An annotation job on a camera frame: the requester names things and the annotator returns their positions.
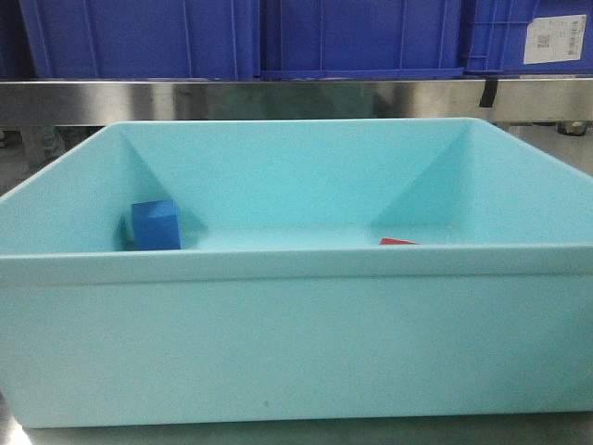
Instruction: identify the red foam cube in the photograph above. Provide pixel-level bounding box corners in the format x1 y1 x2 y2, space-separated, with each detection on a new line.
379 237 417 246

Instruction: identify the blue foam cube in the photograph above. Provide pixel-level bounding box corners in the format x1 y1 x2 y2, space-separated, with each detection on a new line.
132 199 182 250

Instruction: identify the middle blue crate on shelf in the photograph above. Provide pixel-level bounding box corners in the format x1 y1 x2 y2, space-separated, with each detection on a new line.
260 1 463 79

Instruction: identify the blue crate on shelf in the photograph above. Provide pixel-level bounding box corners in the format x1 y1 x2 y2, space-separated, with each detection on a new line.
260 1 463 79
19 1 259 81

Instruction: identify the left blue crate on shelf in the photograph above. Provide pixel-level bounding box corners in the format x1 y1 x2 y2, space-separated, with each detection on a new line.
19 1 259 81

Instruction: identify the light blue plastic tub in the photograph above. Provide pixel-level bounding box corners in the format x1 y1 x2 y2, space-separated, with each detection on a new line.
1 119 592 428

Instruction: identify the black tape strip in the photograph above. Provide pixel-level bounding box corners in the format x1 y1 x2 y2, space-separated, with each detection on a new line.
479 79 498 108

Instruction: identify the right blue crate with label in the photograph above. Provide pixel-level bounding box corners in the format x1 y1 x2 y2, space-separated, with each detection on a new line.
458 1 592 75

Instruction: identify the white barcode label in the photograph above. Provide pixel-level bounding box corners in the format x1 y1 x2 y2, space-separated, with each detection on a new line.
524 14 587 65

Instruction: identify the stainless steel shelf rail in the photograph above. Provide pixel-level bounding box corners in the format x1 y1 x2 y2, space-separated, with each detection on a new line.
1 76 592 127

